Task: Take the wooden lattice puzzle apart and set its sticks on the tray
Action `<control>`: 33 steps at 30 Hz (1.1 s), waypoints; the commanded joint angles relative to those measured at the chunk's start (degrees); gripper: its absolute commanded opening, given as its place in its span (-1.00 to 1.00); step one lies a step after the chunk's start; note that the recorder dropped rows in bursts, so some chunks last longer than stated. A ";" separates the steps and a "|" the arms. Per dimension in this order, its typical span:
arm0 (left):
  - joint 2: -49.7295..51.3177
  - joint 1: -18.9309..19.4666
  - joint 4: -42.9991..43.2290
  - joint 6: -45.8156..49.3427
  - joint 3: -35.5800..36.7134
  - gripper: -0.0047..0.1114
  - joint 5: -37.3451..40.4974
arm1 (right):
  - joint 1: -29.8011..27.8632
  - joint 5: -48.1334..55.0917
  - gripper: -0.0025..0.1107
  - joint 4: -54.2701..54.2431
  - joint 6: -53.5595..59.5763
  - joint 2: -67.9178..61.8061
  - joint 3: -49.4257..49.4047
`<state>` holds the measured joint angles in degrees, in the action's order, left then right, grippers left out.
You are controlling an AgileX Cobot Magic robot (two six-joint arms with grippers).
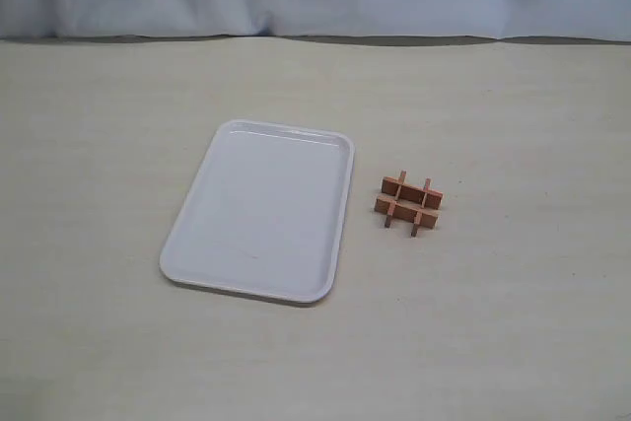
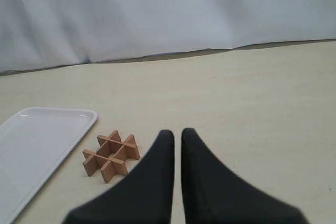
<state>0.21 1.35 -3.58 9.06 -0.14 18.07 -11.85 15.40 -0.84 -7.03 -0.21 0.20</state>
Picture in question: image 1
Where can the white plastic tray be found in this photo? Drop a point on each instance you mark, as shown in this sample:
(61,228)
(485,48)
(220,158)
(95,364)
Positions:
(264,215)

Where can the notched wooden piece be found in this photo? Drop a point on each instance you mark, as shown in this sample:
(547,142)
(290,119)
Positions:
(412,193)
(419,214)
(394,199)
(406,211)

